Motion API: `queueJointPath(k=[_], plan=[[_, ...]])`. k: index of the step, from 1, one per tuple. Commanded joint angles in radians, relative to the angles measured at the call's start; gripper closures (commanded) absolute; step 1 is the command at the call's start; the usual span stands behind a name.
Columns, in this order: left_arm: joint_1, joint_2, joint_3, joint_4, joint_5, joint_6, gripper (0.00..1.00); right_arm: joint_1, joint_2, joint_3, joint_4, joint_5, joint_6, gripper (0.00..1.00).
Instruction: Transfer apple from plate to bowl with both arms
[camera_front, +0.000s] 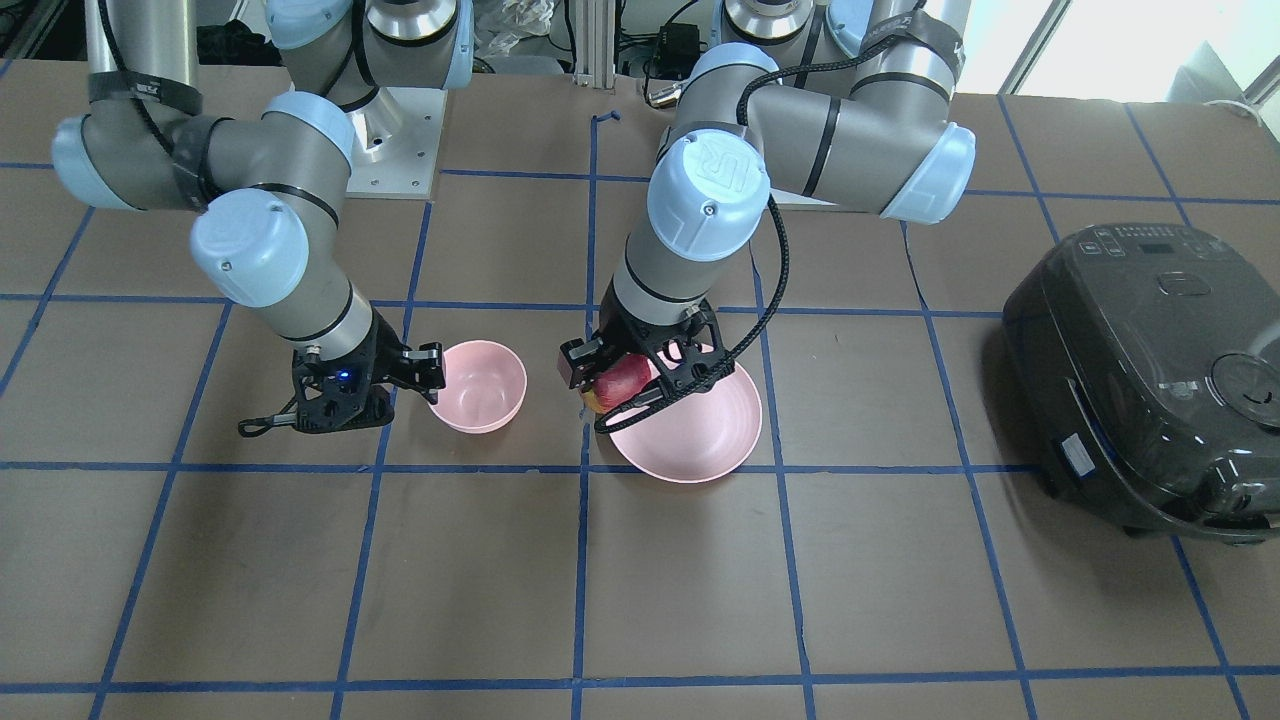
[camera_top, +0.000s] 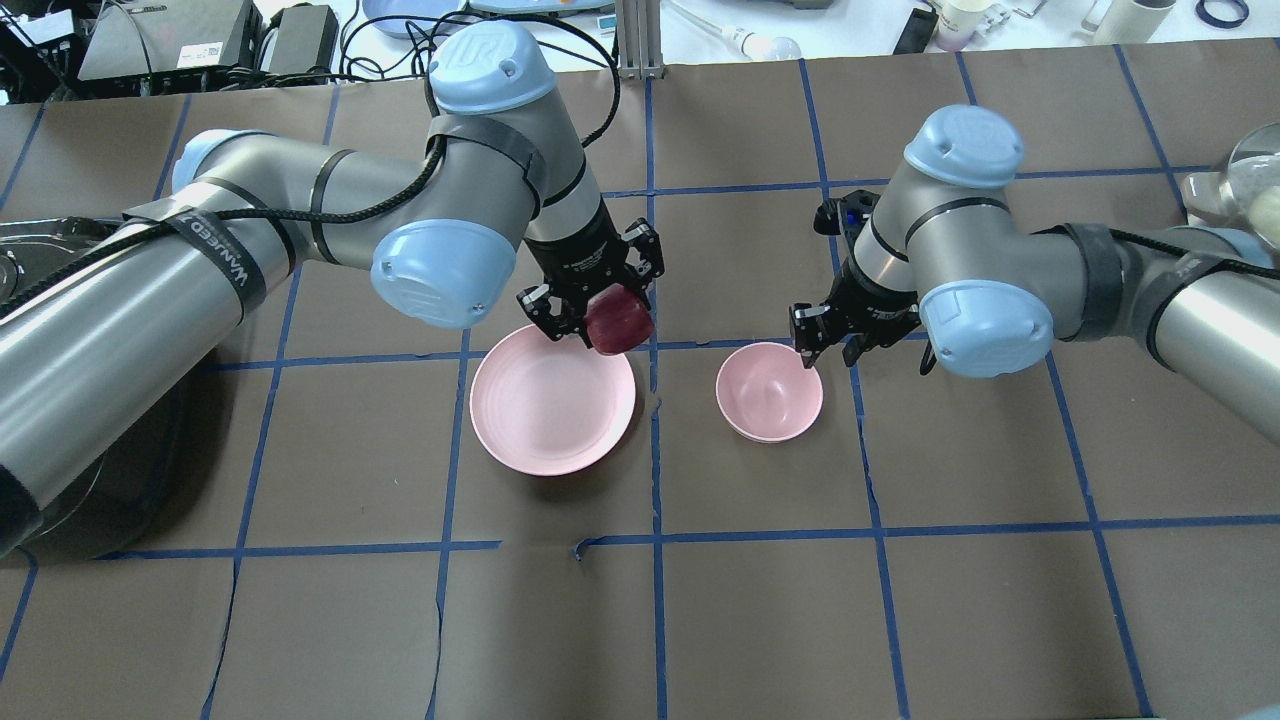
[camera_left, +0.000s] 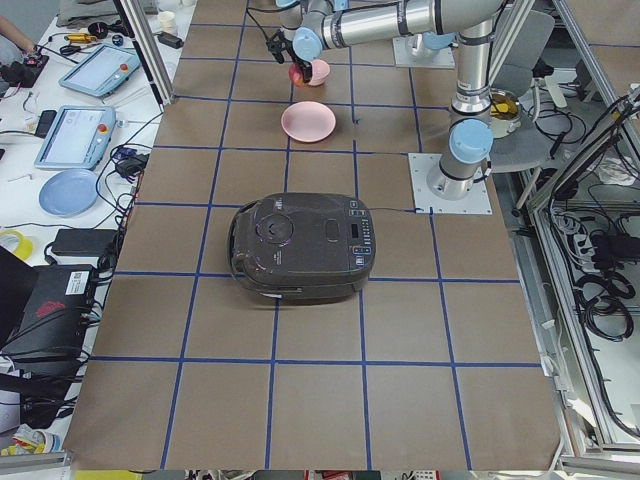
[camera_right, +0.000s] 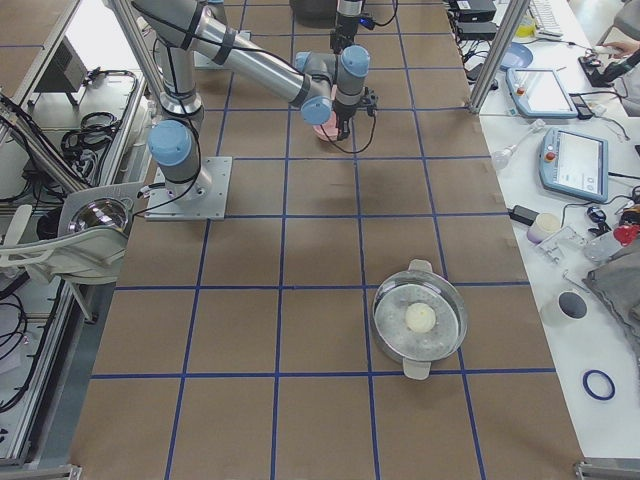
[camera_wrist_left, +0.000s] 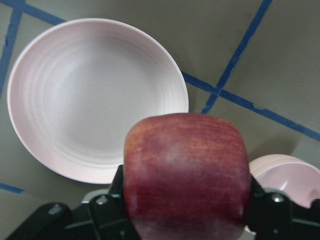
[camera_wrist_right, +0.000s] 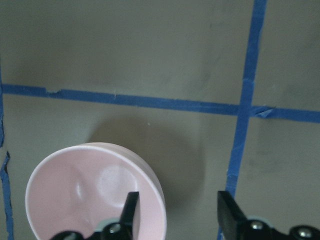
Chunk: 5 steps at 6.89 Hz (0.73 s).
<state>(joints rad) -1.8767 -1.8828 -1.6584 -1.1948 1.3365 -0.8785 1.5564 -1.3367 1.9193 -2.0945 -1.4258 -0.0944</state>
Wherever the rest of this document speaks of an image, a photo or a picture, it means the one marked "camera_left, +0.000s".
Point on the teach pendant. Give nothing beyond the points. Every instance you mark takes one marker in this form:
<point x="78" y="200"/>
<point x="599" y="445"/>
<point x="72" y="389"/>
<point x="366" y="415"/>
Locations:
<point x="102" y="72"/>
<point x="77" y="138"/>

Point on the black smartphone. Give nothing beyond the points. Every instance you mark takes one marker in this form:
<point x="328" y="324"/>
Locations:
<point x="45" y="122"/>

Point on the pink bowl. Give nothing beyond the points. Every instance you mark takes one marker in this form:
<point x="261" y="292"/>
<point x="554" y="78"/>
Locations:
<point x="320" y="72"/>

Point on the black power adapter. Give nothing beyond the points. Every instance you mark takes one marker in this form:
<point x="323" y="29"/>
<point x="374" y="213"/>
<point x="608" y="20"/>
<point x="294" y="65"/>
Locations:
<point x="83" y="242"/>

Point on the black computer box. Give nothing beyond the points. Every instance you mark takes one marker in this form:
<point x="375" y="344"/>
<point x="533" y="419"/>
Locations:
<point x="55" y="318"/>

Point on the yellow tape roll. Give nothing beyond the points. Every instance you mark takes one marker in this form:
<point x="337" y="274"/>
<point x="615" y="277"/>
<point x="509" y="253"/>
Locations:
<point x="16" y="243"/>

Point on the red apple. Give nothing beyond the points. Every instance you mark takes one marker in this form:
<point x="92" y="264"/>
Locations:
<point x="296" y="75"/>

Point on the black rice cooker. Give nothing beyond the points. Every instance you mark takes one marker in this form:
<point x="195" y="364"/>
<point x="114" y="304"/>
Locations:
<point x="302" y="246"/>

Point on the far teach pendant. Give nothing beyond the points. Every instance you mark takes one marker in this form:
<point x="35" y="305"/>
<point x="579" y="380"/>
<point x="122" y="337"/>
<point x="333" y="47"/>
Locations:
<point x="102" y="72"/>

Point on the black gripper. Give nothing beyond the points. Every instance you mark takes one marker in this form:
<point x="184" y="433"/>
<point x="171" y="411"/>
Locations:
<point x="303" y="65"/>

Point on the blue plate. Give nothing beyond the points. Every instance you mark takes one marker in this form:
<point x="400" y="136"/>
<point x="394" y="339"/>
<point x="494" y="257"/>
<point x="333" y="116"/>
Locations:
<point x="69" y="192"/>

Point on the pink plate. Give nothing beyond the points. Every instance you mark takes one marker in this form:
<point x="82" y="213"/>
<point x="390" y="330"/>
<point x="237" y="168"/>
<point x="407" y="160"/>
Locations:
<point x="308" y="121"/>

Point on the metal bowl with yellow object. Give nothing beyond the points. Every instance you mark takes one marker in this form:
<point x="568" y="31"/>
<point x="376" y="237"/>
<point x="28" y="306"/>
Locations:
<point x="505" y="113"/>

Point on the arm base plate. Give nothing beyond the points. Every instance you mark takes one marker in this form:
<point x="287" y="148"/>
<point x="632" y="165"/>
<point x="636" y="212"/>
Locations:
<point x="443" y="59"/>
<point x="435" y="193"/>

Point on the aluminium frame post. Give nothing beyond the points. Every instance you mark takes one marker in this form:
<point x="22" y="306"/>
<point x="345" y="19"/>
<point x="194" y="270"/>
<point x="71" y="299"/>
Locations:
<point x="136" y="24"/>

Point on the grey round stool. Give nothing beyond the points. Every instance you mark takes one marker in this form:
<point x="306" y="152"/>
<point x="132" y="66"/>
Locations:
<point x="523" y="149"/>

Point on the near teach pendant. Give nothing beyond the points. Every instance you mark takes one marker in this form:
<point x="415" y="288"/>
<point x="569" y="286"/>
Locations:
<point x="77" y="138"/>

